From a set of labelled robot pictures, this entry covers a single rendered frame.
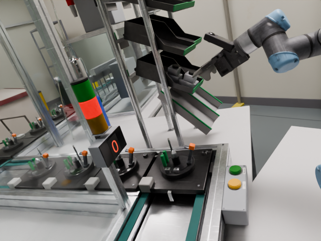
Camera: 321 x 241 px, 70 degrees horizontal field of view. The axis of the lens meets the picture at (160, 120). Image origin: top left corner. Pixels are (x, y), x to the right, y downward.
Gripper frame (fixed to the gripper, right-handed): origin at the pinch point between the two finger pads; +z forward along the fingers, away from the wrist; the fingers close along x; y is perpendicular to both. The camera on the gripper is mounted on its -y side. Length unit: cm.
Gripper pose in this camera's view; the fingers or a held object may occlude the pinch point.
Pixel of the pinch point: (197, 71)
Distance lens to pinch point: 98.3
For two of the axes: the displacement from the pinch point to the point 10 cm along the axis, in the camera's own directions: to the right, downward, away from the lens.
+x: 4.7, -4.7, 7.5
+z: -6.5, 3.9, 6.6
